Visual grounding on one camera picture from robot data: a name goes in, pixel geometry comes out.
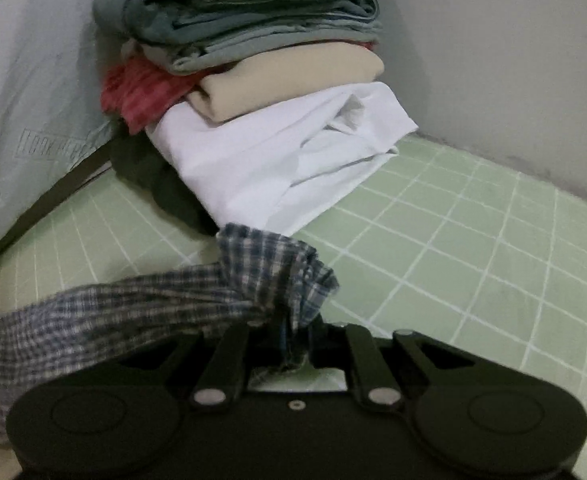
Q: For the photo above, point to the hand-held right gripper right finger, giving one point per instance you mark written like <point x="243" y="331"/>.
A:
<point x="368" y="360"/>

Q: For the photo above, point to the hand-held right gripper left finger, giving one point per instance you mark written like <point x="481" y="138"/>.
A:
<point x="228" y="355"/>

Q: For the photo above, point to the blue checked shirt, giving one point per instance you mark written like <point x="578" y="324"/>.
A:
<point x="123" y="310"/>

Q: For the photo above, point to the green grid bed sheet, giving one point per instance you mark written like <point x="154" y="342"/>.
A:
<point x="448" y="240"/>

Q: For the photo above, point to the folded dark garment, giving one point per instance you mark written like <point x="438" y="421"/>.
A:
<point x="168" y="185"/>

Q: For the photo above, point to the folded white shirt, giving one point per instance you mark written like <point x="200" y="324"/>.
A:
<point x="253" y="160"/>

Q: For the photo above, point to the folded red garment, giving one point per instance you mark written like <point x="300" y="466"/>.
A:
<point x="138" y="92"/>

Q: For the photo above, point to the folded beige garment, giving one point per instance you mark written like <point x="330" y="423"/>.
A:
<point x="293" y="80"/>

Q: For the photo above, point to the carrot print duvet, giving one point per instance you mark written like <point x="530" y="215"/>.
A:
<point x="33" y="85"/>

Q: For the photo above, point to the folded grey-green garment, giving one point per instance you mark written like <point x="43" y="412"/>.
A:
<point x="233" y="5"/>

